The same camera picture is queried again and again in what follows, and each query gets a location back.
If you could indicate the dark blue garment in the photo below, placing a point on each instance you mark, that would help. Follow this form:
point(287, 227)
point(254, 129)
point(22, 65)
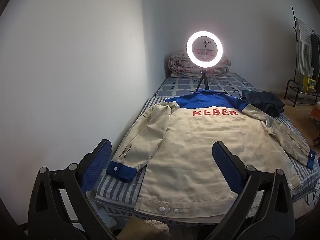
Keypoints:
point(265, 102)

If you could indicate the black metal clothes rack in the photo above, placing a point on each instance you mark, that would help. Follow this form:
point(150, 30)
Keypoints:
point(293, 80)

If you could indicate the beige and blue work jacket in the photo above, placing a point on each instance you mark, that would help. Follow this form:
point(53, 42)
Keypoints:
point(195, 150)

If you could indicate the olive cloth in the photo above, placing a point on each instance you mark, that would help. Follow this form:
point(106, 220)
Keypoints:
point(132, 230)

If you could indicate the yellow box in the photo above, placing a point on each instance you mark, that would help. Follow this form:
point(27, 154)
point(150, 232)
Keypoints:
point(309, 85)

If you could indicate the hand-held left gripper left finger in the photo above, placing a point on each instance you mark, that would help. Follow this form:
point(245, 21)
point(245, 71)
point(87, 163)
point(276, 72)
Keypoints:
point(98, 165)

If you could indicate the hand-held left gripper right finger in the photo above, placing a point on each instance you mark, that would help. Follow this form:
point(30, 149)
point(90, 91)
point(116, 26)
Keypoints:
point(226, 165)

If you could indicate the orange basket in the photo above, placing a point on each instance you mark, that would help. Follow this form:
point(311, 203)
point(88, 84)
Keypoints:
point(315, 111)

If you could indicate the striped hanging cloth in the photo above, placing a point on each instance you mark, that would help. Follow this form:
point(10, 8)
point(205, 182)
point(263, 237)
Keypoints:
point(303, 50)

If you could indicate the dark hanging garment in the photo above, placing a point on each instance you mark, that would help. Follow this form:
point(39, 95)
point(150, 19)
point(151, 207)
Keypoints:
point(315, 52)

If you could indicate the beige fuzzy cloth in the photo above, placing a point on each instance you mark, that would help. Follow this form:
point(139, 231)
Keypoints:
point(158, 226)

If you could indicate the blue checkered bed sheet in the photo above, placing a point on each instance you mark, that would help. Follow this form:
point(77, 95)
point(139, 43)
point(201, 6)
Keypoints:
point(175, 85)

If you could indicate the folded floral quilt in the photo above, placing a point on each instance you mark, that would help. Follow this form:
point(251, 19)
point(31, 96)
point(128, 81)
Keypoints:
point(180, 66)

